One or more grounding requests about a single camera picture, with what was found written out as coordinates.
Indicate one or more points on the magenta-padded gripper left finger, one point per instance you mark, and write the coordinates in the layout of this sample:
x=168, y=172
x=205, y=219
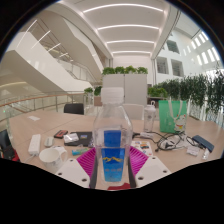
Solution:
x=71, y=171

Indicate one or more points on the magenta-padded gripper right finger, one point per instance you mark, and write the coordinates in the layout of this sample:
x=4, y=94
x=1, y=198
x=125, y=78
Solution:
x=151, y=170

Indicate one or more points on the clear blue-labelled water bottle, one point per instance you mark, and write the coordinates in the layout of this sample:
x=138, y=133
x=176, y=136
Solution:
x=112, y=160

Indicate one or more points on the colourful sticker sheet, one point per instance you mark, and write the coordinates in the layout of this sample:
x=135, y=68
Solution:
x=144, y=146

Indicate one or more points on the white mug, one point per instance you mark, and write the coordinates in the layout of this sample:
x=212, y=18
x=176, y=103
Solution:
x=50, y=157

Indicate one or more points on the black notebook with packet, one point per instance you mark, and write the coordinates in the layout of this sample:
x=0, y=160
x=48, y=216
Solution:
x=83, y=138

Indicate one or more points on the small white box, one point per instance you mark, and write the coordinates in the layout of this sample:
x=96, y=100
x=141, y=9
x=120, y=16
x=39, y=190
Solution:
x=192, y=151

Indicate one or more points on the white power strip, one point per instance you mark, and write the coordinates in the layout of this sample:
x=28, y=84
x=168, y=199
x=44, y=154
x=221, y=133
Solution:
x=34, y=145

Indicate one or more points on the clear shaker bottle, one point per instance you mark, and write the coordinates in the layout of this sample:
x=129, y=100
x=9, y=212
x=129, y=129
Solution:
x=149, y=118

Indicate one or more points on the dark blue flat case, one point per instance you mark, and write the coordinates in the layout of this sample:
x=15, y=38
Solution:
x=203, y=143

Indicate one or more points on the white chair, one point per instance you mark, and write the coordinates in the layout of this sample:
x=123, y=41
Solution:
x=135, y=111

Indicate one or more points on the black chair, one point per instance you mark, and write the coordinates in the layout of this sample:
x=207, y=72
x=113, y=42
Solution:
x=73, y=108

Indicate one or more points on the white cabinet with plants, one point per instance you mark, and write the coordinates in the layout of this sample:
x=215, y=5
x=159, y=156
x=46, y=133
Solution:
x=135, y=88

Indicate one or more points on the green hedge plant row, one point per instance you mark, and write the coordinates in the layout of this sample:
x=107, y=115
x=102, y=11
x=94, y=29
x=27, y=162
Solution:
x=193, y=90

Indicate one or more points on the ceiling light strips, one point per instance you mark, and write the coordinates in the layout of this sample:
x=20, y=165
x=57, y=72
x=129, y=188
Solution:
x=130, y=26

